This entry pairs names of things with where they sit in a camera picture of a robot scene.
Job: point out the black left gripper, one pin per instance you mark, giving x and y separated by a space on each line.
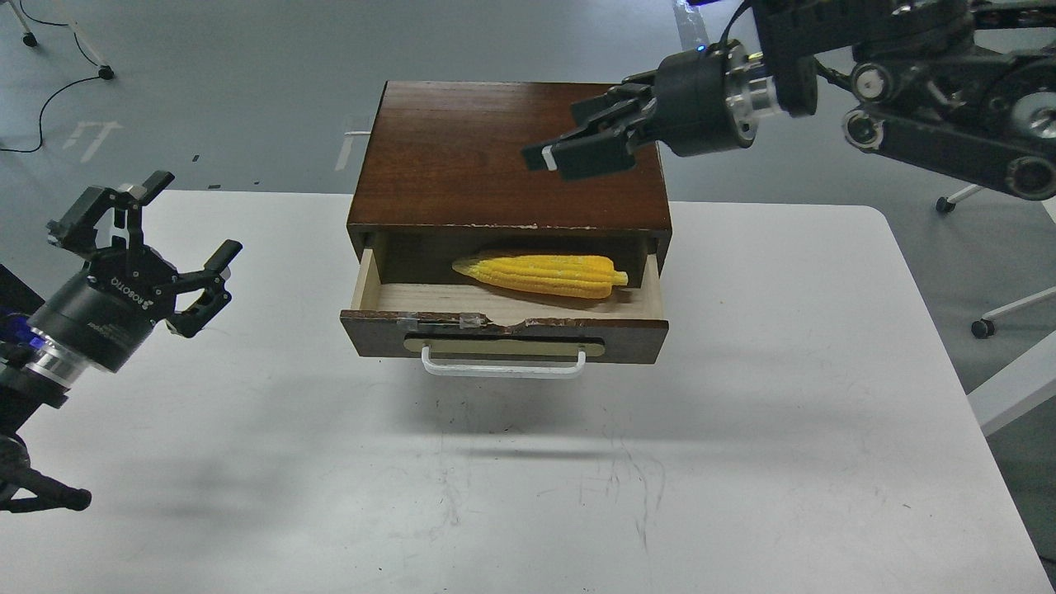
107 310

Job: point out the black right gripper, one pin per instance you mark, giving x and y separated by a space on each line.
696 102

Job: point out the yellow corn cob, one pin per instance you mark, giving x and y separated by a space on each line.
559 274

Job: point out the wooden drawer with white handle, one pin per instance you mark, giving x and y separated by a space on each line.
408 296

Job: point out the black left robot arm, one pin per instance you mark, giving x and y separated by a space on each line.
38 372

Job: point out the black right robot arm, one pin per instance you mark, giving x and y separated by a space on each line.
927 94

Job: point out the dark wooden cabinet box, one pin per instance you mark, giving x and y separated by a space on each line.
445 157

